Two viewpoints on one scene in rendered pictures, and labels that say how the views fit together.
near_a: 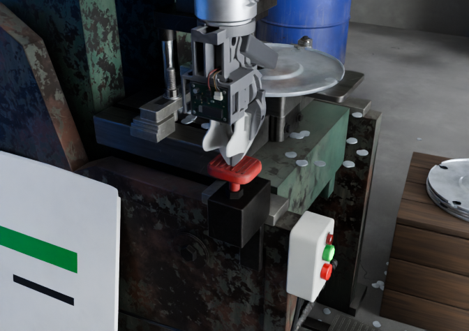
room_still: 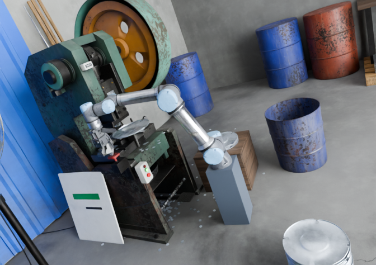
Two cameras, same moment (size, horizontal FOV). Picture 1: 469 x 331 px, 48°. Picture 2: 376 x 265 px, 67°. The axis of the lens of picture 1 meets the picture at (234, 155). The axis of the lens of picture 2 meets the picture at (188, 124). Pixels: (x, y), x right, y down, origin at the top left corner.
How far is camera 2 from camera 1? 1.22 m
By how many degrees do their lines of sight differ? 11
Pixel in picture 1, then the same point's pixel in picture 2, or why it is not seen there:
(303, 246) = (137, 169)
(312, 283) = (144, 178)
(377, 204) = not seen: hidden behind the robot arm
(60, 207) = (90, 182)
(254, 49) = (104, 130)
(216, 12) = (91, 127)
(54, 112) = (81, 157)
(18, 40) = (67, 142)
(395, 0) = (233, 72)
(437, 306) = not seen: hidden behind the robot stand
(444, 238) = not seen: hidden behind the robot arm
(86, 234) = (98, 187)
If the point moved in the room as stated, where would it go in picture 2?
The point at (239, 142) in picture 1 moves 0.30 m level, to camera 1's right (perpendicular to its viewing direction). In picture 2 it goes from (109, 150) to (154, 135)
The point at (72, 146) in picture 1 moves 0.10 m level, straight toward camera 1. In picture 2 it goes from (88, 165) to (88, 170)
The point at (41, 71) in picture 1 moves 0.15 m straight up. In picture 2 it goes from (75, 148) to (65, 130)
